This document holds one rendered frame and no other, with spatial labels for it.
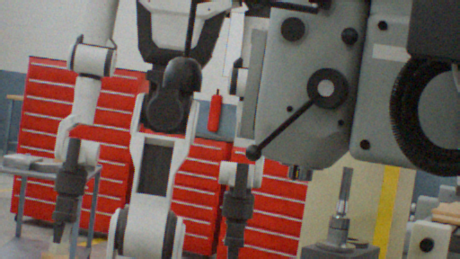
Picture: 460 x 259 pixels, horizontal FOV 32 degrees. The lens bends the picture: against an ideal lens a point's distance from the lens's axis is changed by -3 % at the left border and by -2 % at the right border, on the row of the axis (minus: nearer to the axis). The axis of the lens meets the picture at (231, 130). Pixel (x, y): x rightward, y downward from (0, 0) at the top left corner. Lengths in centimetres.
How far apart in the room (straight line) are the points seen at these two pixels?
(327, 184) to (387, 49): 193
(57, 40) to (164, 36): 999
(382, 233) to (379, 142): 189
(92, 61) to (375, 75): 105
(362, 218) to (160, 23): 141
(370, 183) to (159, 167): 125
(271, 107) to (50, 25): 1087
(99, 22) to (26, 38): 1018
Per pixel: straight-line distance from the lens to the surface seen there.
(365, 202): 327
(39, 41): 1232
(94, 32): 228
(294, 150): 146
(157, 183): 222
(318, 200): 330
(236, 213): 225
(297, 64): 144
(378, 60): 139
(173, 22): 220
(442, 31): 114
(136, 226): 215
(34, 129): 705
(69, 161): 223
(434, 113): 138
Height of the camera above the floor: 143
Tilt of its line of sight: 3 degrees down
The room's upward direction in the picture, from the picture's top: 8 degrees clockwise
